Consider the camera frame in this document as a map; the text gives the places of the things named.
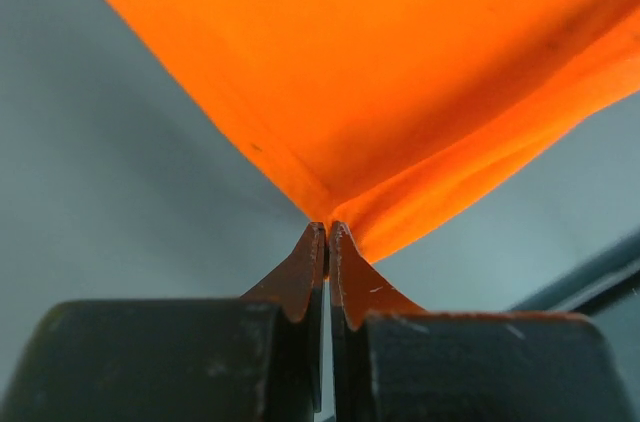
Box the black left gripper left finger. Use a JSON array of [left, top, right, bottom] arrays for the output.
[[1, 223, 326, 421]]

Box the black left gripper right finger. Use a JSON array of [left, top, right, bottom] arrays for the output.
[[328, 222, 636, 421]]

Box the orange t-shirt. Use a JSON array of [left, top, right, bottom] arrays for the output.
[[106, 0, 639, 261]]

